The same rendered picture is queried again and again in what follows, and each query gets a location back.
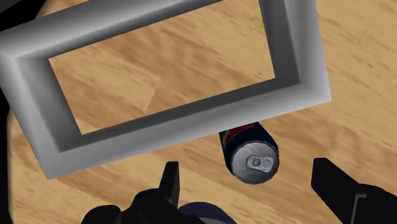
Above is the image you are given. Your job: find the dark blue drink can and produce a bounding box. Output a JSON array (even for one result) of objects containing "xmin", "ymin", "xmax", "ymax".
[{"xmin": 218, "ymin": 121, "xmax": 281, "ymax": 185}]

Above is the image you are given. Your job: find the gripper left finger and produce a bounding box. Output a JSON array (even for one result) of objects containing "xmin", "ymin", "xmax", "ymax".
[{"xmin": 81, "ymin": 160, "xmax": 205, "ymax": 224}]

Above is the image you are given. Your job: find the grey open rectangular frame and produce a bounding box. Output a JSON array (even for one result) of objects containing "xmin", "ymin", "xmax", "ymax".
[{"xmin": 0, "ymin": 0, "xmax": 332, "ymax": 180}]

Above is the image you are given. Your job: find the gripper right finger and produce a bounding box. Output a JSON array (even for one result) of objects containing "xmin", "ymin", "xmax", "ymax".
[{"xmin": 310, "ymin": 157, "xmax": 397, "ymax": 224}]

